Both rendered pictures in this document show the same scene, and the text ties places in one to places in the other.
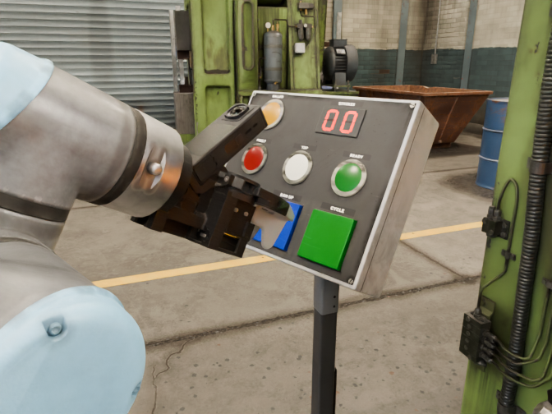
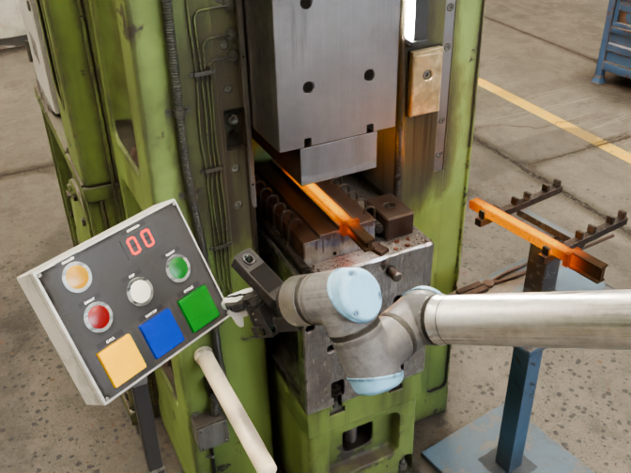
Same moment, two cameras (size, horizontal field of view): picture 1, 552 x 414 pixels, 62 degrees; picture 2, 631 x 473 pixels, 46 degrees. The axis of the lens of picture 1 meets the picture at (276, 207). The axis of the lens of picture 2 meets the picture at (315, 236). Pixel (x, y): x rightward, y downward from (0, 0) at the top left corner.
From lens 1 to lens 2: 1.42 m
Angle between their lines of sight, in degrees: 84
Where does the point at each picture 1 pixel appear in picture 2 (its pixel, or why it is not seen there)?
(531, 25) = (153, 123)
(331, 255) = (212, 312)
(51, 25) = not seen: outside the picture
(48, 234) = not seen: hidden behind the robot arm
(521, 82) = (158, 156)
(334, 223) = (197, 296)
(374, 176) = (190, 255)
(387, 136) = (176, 229)
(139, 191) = not seen: hidden behind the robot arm
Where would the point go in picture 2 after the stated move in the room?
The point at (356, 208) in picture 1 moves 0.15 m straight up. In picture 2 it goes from (196, 279) to (189, 217)
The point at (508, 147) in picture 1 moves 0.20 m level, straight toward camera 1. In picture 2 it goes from (161, 194) to (239, 209)
